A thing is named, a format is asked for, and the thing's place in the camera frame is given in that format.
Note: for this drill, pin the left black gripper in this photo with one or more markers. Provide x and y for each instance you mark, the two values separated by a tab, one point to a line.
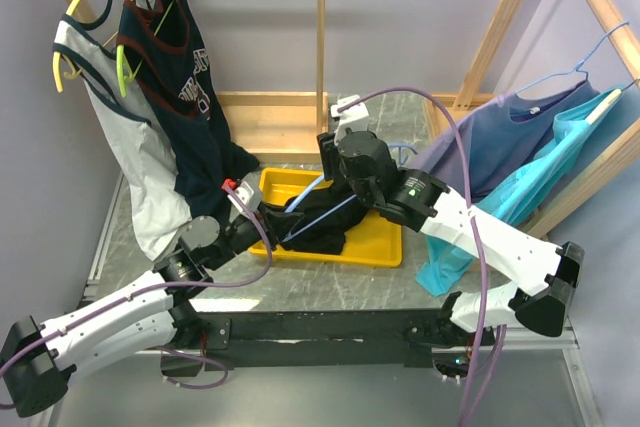
281	223

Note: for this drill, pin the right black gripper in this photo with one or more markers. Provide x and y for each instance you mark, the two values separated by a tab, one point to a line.
330	156

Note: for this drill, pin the black tank top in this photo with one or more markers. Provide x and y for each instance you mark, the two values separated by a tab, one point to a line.
329	213

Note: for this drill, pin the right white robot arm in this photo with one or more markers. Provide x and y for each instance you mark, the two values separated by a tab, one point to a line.
542	276

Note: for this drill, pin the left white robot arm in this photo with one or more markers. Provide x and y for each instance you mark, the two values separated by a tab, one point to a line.
39	361

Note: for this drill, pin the white tank top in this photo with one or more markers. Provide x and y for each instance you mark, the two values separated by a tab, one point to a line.
135	136

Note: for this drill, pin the navy jersey tank top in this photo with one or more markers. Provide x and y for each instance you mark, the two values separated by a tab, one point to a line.
181	94

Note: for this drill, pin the green hanger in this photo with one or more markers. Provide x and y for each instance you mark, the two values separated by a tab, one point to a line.
139	42

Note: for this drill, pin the yellow hanger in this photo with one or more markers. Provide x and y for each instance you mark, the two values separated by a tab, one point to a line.
57	56

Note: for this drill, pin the wooden hanger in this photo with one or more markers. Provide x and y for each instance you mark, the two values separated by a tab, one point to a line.
608	102

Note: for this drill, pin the left wooden clothes rack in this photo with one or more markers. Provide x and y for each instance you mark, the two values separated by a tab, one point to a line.
281	127

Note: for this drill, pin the yellow plastic tray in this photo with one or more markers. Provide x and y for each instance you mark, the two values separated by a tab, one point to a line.
374	242

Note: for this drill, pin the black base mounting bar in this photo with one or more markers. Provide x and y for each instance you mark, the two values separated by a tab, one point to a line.
321	338

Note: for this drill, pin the purple blue shirt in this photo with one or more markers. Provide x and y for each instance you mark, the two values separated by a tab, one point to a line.
506	133

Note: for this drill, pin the cyan shirt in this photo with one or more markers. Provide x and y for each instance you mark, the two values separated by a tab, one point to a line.
520	193

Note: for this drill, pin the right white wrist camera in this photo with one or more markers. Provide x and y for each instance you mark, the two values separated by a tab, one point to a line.
356	118

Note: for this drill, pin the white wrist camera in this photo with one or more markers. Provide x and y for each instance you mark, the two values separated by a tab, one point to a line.
356	118
242	195

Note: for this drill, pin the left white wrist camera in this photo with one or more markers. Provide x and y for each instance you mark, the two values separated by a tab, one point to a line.
242	195

